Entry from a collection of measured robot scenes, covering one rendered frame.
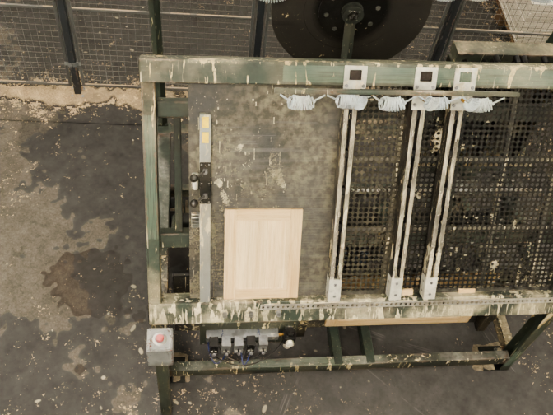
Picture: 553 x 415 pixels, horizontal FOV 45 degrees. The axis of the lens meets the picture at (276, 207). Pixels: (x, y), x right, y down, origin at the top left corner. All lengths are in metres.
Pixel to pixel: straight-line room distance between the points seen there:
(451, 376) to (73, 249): 2.58
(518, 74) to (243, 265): 1.54
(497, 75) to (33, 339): 3.02
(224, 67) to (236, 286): 1.10
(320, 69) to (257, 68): 0.27
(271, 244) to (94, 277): 1.62
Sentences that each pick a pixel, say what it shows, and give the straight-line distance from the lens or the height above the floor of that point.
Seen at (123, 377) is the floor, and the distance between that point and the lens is 4.17.
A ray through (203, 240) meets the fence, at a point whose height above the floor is 1.19.
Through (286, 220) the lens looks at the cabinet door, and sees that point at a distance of 3.19.
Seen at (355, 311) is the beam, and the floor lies 0.84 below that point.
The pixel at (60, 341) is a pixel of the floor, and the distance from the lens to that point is 4.33.
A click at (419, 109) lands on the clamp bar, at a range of 3.06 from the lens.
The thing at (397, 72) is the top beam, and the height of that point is 1.94.
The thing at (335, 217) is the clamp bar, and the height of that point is 1.32.
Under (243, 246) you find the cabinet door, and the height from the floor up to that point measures 1.14.
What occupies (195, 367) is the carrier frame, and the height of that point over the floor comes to 0.18.
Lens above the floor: 3.82
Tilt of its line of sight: 53 degrees down
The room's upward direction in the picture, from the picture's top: 9 degrees clockwise
